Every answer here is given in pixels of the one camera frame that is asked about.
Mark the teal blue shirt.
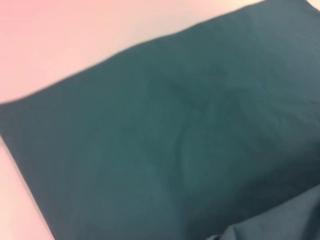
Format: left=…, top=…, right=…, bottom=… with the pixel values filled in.
left=0, top=0, right=320, bottom=240

